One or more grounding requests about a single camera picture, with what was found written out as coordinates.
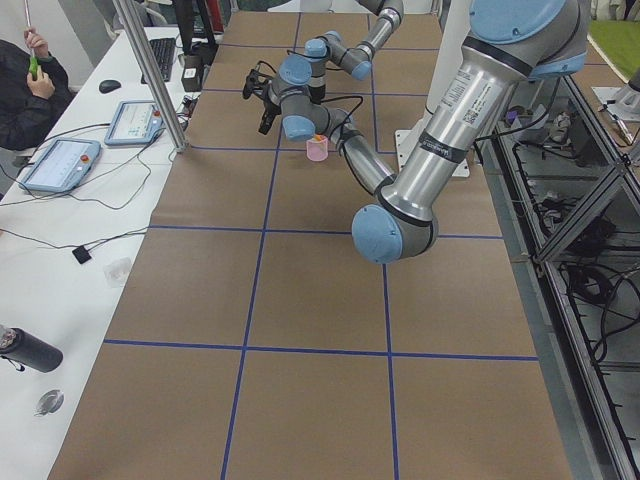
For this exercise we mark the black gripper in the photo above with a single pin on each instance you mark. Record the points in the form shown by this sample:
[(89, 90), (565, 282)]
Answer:
[(316, 93), (270, 107)]

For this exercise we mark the green highlighter pen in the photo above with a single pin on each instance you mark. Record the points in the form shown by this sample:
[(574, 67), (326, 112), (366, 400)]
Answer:
[(33, 67)]

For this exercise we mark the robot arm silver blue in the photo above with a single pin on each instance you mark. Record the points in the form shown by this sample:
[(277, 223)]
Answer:
[(356, 61), (507, 42)]

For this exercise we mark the pink mesh pen holder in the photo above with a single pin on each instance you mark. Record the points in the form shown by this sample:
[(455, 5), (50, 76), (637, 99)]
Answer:
[(317, 151)]

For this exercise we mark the person's hand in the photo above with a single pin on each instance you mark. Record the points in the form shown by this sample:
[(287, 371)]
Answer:
[(40, 86)]

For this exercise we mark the black box with label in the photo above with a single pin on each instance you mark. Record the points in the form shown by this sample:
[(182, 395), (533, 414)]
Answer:
[(192, 73)]

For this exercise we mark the black keyboard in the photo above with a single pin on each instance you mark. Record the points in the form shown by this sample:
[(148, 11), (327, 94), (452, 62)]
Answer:
[(163, 50)]

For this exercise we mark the far blue teach pendant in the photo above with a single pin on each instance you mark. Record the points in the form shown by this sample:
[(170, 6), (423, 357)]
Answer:
[(135, 123)]

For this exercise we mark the blue teach pendant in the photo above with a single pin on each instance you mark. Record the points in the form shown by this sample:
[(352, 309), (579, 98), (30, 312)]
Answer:
[(135, 123), (62, 166)]

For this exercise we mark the black computer mouse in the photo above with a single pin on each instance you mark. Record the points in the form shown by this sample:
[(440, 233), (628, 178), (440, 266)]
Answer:
[(108, 86)]

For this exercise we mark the near blue teach pendant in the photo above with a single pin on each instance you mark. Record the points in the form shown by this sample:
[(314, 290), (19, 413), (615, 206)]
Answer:
[(62, 166)]

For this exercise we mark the clear plastic wrapper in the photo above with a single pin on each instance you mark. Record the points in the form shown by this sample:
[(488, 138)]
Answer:
[(117, 272)]

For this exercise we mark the small black sensor box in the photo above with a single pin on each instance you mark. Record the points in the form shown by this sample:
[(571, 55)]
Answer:
[(81, 254)]

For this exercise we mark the person in black jacket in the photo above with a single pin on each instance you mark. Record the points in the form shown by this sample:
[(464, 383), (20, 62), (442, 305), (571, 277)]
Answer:
[(26, 119)]

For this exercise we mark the black water bottle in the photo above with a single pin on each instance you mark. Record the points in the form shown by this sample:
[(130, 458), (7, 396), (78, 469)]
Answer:
[(24, 350)]

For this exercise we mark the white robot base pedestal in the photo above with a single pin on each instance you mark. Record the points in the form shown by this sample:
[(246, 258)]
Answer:
[(453, 18)]

